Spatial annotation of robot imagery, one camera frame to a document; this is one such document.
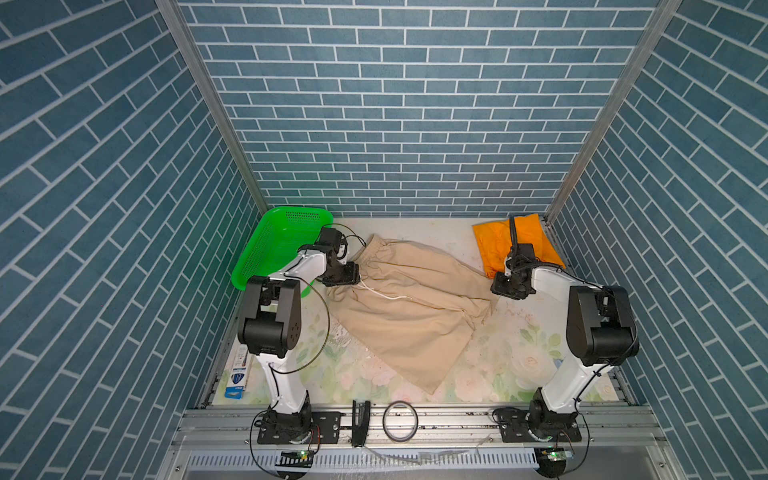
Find right corner aluminium post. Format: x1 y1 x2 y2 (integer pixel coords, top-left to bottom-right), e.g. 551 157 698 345
544 0 682 227

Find right circuit board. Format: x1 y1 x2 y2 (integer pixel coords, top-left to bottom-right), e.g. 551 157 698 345
535 448 569 471

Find left corner aluminium post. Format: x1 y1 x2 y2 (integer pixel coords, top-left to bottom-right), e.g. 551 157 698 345
156 0 270 214

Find corner aluminium post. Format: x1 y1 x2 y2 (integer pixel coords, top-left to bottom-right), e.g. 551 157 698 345
544 0 682 227
156 0 270 214

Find black cable ring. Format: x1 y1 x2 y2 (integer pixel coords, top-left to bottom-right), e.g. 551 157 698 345
382 400 419 444

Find white blue paper box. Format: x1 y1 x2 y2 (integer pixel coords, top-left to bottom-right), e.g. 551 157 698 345
224 344 251 400

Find orange shorts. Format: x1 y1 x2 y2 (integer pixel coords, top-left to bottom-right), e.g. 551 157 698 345
472 214 565 279

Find beige shorts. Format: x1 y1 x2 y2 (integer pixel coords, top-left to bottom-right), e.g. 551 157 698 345
327 235 497 394

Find green plastic basket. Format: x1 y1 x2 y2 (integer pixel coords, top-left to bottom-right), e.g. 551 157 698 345
231 206 334 291

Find circuit board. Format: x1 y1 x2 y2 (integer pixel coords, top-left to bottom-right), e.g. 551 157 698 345
275 450 315 470
535 448 569 471

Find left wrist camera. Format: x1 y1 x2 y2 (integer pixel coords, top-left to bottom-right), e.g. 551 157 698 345
314 226 349 261

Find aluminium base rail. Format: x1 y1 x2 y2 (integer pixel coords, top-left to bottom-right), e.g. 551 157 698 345
159 403 684 479

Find black clamp bracket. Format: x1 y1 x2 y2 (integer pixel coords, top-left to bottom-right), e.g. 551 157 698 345
350 400 372 448

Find left circuit board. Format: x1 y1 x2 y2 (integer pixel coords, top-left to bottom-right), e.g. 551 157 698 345
275 450 315 470

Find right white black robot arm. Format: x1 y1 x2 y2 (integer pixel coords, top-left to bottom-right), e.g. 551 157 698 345
491 242 639 443

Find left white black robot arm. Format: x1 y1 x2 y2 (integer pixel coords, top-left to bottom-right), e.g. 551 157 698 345
237 240 360 444

